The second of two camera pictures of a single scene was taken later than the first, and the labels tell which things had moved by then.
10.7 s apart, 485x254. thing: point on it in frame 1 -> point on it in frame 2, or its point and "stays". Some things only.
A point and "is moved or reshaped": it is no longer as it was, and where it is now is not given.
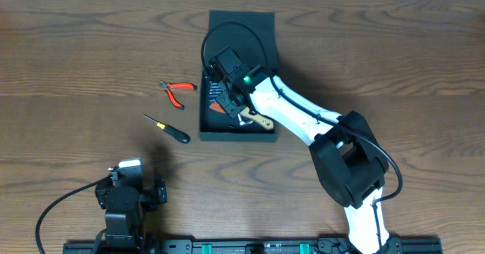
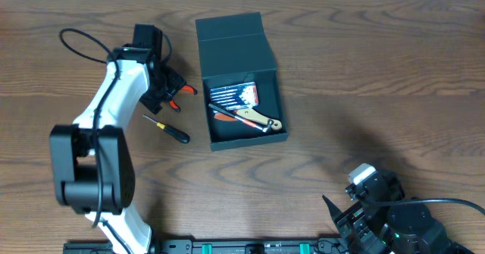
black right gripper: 229,109 -> 358,214
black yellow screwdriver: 172,130 stays
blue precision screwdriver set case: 215,89 is moved or reshaped
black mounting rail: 394,246 stays
